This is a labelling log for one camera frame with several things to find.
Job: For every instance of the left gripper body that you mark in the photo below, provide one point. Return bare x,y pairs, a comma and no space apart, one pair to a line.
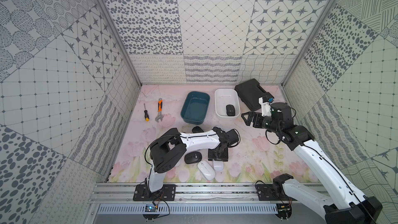
218,151

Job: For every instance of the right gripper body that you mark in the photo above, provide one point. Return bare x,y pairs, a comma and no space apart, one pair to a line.
262,122

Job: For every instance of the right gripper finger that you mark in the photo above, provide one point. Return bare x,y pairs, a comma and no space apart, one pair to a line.
247,115
249,122

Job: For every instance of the white mouse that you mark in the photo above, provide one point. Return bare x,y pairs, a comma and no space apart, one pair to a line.
218,166
207,171

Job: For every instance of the black mouse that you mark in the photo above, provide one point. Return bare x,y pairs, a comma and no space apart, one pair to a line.
193,157
230,110
197,129

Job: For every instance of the white mouse bottom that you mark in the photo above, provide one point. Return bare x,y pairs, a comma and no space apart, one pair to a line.
207,171

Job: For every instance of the black mouse bottom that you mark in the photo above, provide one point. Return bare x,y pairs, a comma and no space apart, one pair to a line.
193,157

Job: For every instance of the black mouse top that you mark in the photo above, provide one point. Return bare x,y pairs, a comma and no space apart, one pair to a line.
197,129

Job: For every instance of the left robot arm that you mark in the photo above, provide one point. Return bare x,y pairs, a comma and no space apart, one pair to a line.
166,151

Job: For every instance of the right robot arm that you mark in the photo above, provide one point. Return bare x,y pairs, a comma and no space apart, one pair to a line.
345,203

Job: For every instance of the white storage box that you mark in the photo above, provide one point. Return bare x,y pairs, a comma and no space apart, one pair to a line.
223,97

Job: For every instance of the teal storage box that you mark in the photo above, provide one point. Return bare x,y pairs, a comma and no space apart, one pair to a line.
195,107

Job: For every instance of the black plastic tool case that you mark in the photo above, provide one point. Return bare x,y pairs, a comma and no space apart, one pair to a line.
250,92

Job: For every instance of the orange adjustable wrench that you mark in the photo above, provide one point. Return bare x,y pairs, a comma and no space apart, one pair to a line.
159,117

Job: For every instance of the black yellow screwdriver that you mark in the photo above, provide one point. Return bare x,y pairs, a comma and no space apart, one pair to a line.
146,113

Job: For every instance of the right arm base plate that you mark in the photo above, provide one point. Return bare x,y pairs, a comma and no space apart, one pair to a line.
265,192

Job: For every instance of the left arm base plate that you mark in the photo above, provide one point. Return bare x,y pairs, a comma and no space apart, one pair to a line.
166,193

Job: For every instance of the aluminium mounting rail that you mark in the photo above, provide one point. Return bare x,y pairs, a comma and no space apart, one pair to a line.
116,193

